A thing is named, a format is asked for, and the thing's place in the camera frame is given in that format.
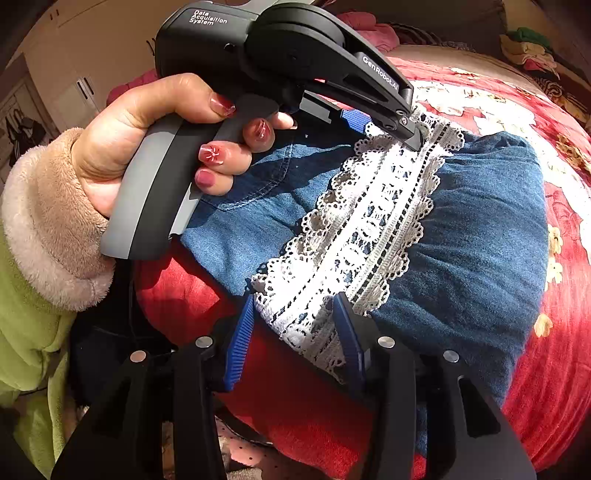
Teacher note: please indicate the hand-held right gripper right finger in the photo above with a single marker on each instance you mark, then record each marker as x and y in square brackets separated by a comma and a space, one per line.
[348, 341]

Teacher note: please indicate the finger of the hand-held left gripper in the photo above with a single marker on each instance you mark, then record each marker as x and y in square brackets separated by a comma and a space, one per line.
[408, 131]
[355, 121]

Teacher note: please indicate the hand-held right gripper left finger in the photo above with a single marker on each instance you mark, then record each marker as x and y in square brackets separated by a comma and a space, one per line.
[239, 350]

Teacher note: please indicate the blue denim pants lace trim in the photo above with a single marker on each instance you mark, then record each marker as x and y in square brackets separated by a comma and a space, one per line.
[485, 230]

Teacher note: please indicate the person's left forearm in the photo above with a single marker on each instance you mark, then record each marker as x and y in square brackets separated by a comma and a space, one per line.
[46, 240]

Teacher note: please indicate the person's left hand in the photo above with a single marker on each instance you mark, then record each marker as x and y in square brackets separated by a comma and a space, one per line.
[120, 138]

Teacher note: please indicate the pink quilt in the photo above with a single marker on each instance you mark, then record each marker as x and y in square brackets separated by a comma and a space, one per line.
[374, 34]

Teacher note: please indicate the dark striped cloth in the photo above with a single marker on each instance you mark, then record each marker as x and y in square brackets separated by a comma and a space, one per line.
[415, 33]

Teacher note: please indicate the pink dotted cloth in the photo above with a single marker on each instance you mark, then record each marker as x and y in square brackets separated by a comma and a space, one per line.
[249, 452]

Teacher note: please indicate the grey headboard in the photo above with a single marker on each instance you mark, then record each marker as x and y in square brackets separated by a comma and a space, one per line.
[461, 16]

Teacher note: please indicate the pile of folded clothes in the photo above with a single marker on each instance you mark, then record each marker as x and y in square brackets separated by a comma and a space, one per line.
[531, 50]

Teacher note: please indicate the red floral blanket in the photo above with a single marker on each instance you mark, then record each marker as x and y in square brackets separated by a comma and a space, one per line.
[554, 369]

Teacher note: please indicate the white wardrobe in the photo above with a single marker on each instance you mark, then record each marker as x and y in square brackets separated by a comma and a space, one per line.
[69, 55]

